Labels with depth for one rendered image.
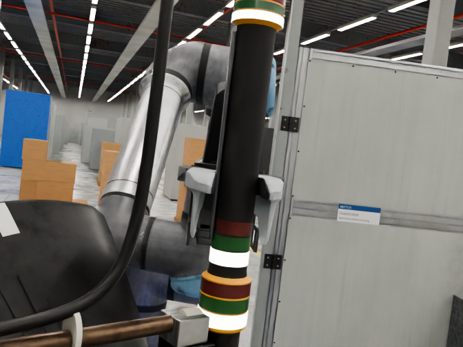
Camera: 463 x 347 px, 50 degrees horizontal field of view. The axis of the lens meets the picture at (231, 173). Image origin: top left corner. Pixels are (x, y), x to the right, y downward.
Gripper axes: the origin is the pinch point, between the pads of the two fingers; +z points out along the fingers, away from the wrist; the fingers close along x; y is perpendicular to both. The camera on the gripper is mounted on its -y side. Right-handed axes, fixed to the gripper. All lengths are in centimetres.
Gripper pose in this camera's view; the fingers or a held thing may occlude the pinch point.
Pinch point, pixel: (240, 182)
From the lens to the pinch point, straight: 39.8
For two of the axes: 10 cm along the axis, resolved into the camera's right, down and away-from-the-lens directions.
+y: -1.2, 9.9, 0.4
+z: 0.9, 0.5, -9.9
